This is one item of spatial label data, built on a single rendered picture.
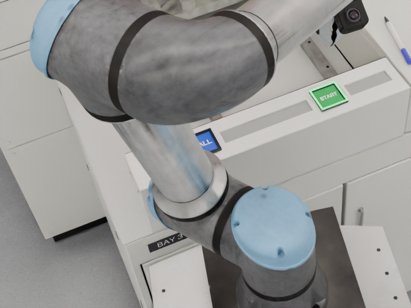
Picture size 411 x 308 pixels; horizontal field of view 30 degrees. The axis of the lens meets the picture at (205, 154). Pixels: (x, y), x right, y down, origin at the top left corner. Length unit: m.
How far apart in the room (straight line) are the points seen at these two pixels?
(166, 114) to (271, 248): 0.36
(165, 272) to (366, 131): 0.48
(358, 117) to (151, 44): 0.79
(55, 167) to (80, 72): 1.41
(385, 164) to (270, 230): 0.62
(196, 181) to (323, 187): 0.59
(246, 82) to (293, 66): 0.96
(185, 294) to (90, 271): 1.07
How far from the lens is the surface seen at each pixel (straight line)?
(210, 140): 1.42
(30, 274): 2.50
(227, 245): 1.13
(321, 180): 1.59
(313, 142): 1.48
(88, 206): 2.38
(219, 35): 0.78
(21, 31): 1.87
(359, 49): 1.67
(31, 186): 2.25
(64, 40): 0.82
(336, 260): 1.33
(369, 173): 1.67
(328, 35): 1.35
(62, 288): 2.45
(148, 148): 0.97
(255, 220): 1.10
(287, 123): 1.44
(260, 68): 0.80
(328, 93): 1.49
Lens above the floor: 2.05
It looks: 51 degrees down
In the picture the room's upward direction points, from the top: 9 degrees counter-clockwise
